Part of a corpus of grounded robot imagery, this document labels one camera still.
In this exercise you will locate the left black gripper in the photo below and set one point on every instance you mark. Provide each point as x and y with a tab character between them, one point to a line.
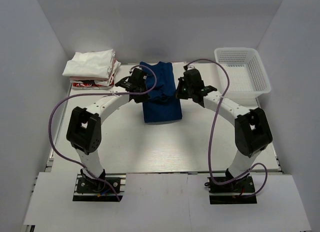
143	99

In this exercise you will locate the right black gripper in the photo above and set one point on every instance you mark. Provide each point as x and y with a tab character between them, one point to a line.
179	94

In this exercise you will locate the blue polo t-shirt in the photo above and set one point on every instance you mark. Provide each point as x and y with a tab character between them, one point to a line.
162	106

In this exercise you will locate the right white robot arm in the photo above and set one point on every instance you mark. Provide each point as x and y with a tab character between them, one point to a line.
252	132

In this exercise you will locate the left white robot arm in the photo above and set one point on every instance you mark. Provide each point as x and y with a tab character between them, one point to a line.
85	126

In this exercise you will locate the white plastic mesh basket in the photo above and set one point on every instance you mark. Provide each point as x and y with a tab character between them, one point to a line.
247	74

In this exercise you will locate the red white folded t-shirt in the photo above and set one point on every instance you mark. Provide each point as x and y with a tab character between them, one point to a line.
99	83

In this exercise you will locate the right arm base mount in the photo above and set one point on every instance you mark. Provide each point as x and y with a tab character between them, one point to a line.
235	193

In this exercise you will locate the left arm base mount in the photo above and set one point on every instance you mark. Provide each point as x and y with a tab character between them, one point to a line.
90	190

